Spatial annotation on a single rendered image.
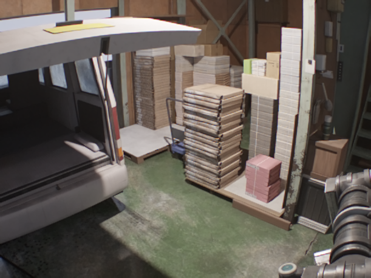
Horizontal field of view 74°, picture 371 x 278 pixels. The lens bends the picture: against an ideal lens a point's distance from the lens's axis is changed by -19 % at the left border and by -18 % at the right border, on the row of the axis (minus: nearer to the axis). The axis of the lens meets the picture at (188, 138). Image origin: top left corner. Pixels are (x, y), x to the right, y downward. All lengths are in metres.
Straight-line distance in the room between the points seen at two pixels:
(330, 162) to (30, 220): 2.51
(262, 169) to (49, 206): 1.95
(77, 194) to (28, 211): 0.47
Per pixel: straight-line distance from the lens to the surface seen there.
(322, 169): 2.61
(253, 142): 3.28
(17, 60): 1.12
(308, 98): 2.38
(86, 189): 2.57
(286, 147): 3.09
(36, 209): 2.45
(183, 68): 4.79
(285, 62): 2.91
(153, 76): 4.60
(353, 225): 0.80
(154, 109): 4.72
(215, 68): 4.62
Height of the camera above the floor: 1.77
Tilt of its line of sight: 22 degrees down
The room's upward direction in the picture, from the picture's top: 1 degrees counter-clockwise
